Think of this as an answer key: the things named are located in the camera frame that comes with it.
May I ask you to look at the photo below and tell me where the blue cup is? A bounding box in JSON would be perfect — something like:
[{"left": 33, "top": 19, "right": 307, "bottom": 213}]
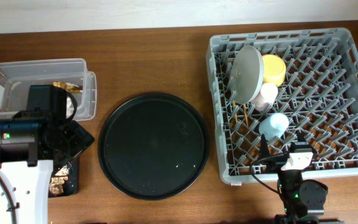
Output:
[{"left": 259, "top": 113, "right": 290, "bottom": 141}]

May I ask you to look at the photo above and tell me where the food scraps and rice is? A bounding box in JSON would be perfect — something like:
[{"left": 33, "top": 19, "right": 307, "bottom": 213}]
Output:
[{"left": 49, "top": 165, "right": 70, "bottom": 197}]

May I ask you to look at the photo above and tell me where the pink cup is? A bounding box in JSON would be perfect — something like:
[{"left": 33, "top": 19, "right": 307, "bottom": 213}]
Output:
[{"left": 250, "top": 83, "right": 278, "bottom": 111}]

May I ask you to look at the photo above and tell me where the gold snack wrapper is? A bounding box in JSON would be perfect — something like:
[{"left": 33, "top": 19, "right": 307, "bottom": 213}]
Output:
[{"left": 52, "top": 82, "right": 83, "bottom": 93}]

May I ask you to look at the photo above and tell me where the yellow bowl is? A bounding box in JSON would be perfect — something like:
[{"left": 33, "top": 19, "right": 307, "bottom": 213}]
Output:
[{"left": 262, "top": 54, "right": 287, "bottom": 86}]

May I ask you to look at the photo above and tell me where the grey plate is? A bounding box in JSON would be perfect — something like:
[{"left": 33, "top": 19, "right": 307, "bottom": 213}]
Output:
[{"left": 231, "top": 45, "right": 264, "bottom": 104}]

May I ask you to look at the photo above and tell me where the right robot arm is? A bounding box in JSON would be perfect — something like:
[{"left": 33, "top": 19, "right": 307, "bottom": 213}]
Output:
[{"left": 255, "top": 133, "right": 328, "bottom": 223}]

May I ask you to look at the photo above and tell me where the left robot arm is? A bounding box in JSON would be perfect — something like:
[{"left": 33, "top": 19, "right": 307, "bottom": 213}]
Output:
[{"left": 0, "top": 85, "right": 94, "bottom": 223}]

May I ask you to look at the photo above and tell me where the grey dishwasher rack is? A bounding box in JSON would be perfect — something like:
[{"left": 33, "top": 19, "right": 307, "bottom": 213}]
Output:
[{"left": 206, "top": 28, "right": 358, "bottom": 185}]

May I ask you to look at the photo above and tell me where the black rectangular tray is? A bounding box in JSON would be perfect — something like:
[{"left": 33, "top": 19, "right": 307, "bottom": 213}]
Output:
[{"left": 48, "top": 159, "right": 80, "bottom": 198}]

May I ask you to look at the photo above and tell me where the round black serving tray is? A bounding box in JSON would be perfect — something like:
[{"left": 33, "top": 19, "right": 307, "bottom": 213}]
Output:
[{"left": 98, "top": 93, "right": 209, "bottom": 200}]

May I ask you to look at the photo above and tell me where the clear plastic bin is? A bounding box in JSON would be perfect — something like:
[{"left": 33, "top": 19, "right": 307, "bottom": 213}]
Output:
[{"left": 0, "top": 58, "right": 98, "bottom": 121}]

